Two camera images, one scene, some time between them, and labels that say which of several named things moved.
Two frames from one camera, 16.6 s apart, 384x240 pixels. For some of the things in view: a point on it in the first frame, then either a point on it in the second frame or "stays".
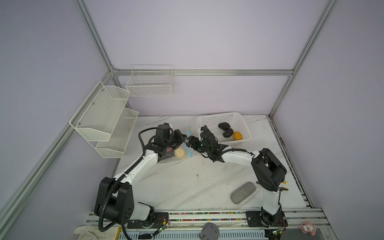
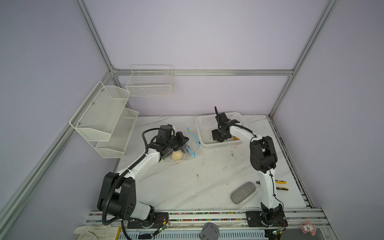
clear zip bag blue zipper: x=181 y=151 stays
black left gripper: x=180 y=137 stays
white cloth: x=93 y=232 stays
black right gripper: x=191 y=139 → x=215 y=136
